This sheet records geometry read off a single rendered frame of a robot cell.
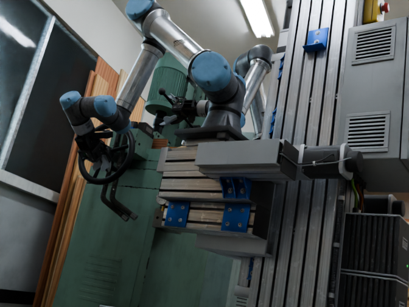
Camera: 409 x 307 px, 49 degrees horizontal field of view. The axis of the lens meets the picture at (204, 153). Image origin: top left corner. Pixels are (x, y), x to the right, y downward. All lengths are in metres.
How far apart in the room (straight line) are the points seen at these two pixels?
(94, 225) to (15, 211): 1.44
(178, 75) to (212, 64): 0.94
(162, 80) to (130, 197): 0.65
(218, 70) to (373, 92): 0.47
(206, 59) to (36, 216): 2.49
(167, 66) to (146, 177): 0.64
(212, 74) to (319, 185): 0.48
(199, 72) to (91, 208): 0.99
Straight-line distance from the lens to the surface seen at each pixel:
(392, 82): 1.44
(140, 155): 2.00
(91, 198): 2.16
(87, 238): 2.11
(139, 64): 1.75
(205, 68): 1.41
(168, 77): 2.32
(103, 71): 4.12
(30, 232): 3.62
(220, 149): 1.25
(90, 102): 1.61
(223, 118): 1.47
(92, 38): 4.12
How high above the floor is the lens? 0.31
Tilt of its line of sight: 17 degrees up
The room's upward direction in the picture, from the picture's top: 11 degrees clockwise
